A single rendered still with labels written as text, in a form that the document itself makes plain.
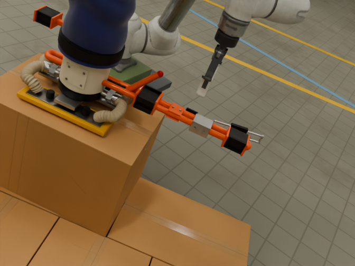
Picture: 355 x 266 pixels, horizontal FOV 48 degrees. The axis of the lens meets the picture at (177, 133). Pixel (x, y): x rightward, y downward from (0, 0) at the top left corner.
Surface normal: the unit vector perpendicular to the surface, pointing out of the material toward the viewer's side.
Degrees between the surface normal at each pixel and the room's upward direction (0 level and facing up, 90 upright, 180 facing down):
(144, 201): 0
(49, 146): 90
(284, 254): 0
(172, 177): 0
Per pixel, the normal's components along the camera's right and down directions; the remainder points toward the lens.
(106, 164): -0.27, 0.50
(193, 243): 0.33, -0.75
